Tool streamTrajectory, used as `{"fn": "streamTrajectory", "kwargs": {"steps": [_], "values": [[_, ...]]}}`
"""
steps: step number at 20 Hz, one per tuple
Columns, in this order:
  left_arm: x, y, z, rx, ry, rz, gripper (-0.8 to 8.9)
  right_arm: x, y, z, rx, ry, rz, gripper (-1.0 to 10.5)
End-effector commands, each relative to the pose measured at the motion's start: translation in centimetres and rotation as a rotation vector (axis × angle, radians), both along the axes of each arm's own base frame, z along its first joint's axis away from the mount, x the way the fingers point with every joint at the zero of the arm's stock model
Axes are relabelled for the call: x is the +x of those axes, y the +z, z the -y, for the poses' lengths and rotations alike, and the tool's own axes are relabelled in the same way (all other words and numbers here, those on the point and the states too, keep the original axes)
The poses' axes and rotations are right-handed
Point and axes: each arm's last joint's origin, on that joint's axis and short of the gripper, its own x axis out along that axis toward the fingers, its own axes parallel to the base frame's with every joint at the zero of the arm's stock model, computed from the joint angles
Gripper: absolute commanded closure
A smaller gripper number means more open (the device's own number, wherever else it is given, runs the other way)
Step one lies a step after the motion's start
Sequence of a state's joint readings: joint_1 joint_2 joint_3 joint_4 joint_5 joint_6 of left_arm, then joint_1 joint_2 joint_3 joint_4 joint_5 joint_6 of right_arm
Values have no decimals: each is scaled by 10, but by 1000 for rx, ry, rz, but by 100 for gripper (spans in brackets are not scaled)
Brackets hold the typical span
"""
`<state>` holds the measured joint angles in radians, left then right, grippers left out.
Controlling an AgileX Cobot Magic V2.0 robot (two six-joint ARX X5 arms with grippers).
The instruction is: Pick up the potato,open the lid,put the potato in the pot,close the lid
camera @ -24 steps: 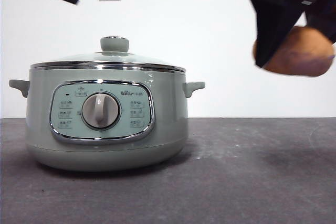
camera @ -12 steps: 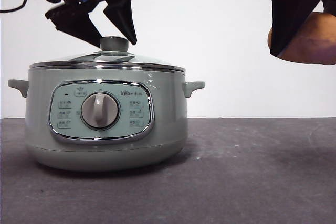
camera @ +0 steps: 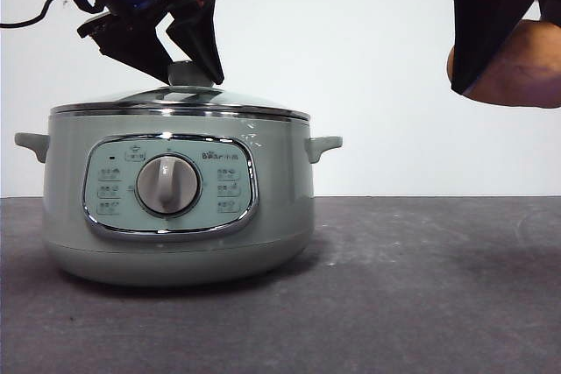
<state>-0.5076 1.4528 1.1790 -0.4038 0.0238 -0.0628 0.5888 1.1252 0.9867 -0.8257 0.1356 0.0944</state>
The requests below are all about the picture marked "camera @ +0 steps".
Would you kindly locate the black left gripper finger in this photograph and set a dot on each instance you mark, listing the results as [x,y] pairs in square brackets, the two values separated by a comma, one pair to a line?
[127,47]
[201,37]

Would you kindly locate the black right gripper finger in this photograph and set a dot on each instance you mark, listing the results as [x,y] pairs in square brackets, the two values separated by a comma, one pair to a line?
[552,2]
[482,19]

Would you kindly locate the brown potato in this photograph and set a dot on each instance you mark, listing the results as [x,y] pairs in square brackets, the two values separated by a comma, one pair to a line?
[517,72]

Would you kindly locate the glass lid with green knob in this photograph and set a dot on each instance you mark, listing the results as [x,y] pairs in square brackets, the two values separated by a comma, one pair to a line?
[184,100]

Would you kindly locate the pale green electric cooking pot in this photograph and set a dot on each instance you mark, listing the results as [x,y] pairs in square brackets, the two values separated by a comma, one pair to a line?
[280,199]

